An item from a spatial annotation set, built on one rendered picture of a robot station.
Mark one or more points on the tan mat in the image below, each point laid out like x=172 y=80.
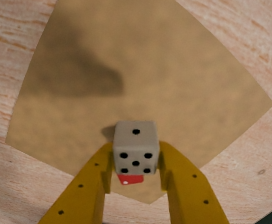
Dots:
x=101 y=61

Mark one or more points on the white die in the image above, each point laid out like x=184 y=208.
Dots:
x=135 y=147

